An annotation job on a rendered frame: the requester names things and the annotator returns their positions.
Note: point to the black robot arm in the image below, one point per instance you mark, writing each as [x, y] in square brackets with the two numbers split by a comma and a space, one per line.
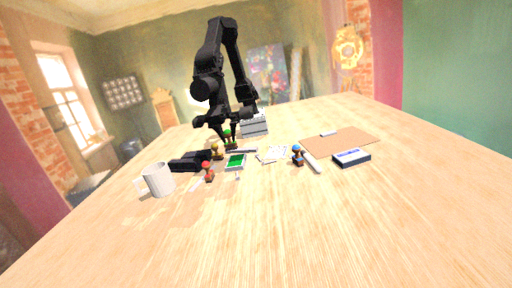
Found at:
[208, 79]

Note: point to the rubber stamp with blue ball handle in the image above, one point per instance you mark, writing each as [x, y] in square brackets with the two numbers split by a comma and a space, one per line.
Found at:
[296, 158]

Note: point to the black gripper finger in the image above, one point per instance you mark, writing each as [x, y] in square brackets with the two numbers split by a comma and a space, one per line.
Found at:
[232, 129]
[218, 129]

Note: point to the white mug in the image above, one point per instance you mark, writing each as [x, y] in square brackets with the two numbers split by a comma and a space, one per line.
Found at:
[159, 180]

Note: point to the red-handled rubber stamp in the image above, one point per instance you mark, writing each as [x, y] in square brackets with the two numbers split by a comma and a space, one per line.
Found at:
[210, 174]

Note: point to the green-handled pass stamp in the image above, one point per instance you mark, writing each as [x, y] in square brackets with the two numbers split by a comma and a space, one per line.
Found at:
[229, 145]

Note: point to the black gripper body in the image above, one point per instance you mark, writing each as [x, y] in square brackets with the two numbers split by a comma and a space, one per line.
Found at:
[245, 112]

